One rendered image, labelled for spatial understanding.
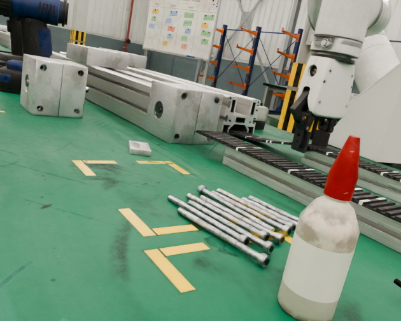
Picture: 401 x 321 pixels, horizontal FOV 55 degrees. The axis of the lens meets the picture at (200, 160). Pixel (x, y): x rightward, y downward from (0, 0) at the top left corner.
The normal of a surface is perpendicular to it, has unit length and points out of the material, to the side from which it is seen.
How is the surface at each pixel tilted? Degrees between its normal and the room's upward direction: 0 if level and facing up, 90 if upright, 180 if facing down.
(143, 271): 0
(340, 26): 90
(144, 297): 0
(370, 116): 90
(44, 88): 90
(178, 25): 90
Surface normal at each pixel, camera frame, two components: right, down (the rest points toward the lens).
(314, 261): -0.50, 0.12
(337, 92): 0.58, 0.31
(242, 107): -0.79, 0.00
